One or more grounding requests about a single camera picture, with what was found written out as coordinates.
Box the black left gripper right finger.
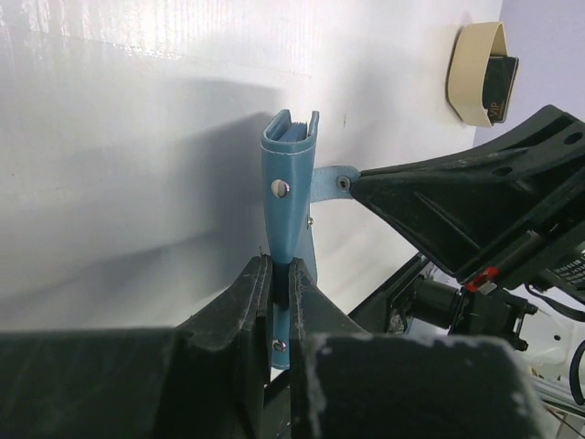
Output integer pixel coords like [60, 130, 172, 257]
[288, 256, 548, 438]

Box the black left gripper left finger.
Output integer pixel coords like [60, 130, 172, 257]
[1, 255, 272, 438]

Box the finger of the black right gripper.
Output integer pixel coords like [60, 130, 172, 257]
[351, 105, 584, 279]

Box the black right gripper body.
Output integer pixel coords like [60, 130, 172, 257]
[350, 219, 584, 351]

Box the stack of credit cards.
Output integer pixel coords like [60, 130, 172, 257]
[482, 56, 519, 125]

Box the beige oval card tray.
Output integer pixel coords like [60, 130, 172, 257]
[447, 22, 508, 127]

